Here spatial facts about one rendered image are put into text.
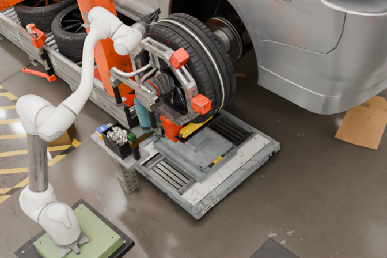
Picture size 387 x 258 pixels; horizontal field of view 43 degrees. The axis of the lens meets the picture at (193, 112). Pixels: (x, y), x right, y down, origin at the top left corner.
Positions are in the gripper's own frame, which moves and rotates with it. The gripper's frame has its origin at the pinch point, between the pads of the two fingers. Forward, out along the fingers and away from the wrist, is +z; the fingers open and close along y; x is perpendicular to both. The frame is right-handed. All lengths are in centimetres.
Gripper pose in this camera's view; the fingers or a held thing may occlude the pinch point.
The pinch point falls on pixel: (156, 12)
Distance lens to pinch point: 284.3
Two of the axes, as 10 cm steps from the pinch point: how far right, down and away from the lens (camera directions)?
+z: 3.9, -5.9, 7.1
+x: -2.5, -8.1, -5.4
